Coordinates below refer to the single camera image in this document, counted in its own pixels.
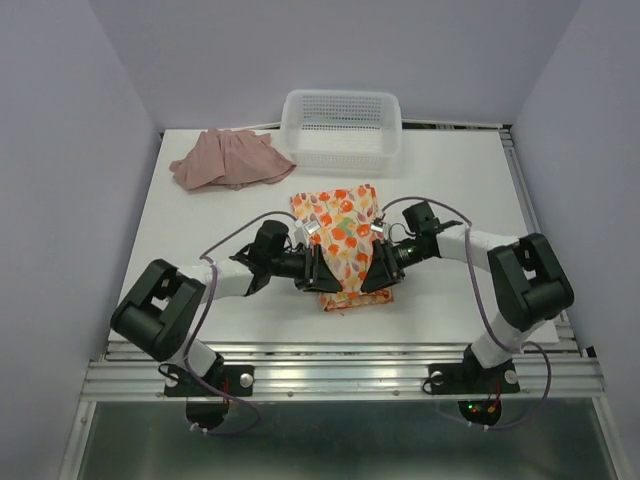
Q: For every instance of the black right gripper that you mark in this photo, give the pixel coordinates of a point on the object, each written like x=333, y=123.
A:
x=381, y=271

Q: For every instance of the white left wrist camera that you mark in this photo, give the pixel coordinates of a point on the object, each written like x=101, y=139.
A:
x=304, y=230

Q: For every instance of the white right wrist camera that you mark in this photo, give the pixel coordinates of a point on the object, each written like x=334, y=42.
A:
x=379, y=227

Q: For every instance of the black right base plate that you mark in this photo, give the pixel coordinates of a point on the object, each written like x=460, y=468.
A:
x=480, y=389

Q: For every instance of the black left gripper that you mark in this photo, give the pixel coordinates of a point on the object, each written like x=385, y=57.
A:
x=315, y=275

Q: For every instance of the orange floral skirt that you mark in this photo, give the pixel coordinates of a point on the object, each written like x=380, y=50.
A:
x=346, y=238

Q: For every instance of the white plastic basket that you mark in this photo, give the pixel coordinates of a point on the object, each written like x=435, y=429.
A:
x=341, y=129

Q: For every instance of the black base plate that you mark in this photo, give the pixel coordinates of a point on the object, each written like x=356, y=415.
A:
x=217, y=404
x=480, y=389

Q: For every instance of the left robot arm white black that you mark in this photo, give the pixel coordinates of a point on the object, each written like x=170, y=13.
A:
x=165, y=308

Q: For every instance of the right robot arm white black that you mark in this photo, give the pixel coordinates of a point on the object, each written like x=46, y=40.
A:
x=518, y=285

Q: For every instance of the pink skirt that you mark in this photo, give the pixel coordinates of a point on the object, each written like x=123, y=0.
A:
x=233, y=159

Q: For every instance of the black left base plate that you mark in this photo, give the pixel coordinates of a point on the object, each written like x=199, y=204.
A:
x=217, y=404

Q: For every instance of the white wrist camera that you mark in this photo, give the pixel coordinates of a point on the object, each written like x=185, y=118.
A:
x=379, y=227
x=304, y=230

